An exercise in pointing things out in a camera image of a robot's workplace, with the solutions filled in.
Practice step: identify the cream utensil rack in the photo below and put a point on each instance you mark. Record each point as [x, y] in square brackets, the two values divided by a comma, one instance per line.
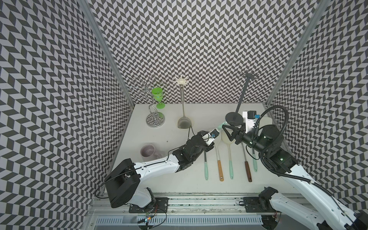
[181, 81]

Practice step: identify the white spatula wooden handle rack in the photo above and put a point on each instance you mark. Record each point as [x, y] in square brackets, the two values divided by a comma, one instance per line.
[216, 146]

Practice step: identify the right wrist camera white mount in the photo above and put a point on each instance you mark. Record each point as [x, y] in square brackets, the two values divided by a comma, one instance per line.
[250, 118]

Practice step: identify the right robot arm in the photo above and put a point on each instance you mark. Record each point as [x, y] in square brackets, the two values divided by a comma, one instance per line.
[328, 212]

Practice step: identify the pink ceramic cup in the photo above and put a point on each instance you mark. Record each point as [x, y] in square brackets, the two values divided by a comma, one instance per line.
[149, 153]

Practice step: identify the green plastic goblet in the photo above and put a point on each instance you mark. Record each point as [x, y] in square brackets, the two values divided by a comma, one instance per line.
[157, 94]

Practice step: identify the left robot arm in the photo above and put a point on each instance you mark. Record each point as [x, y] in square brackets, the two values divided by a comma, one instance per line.
[124, 185]

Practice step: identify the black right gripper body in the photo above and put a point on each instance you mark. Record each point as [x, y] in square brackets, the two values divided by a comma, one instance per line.
[248, 138]

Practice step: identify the steel spoon brown handle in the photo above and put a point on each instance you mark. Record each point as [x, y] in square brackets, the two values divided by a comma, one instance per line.
[248, 172]

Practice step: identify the grey turner mint handle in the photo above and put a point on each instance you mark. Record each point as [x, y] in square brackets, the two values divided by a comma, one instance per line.
[206, 166]

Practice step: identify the grey spatula mint handle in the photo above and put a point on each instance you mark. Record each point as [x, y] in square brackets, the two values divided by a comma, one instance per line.
[254, 161]

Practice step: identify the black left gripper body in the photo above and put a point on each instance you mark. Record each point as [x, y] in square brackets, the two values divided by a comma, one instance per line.
[204, 147]

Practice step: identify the metal base rail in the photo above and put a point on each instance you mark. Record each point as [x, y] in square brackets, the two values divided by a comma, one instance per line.
[204, 211]

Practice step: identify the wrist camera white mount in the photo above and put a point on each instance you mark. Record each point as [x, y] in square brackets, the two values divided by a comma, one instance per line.
[213, 136]
[250, 118]

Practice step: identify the chrome wire glass rack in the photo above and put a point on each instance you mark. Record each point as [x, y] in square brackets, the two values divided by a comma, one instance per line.
[141, 93]

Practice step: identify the dark grey utensil rack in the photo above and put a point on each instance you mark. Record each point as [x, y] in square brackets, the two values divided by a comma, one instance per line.
[235, 118]

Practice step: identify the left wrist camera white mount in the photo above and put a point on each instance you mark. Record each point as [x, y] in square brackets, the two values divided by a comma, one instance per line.
[213, 136]

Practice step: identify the white spatula mint handle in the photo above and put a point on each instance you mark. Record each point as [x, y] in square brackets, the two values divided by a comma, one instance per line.
[228, 143]

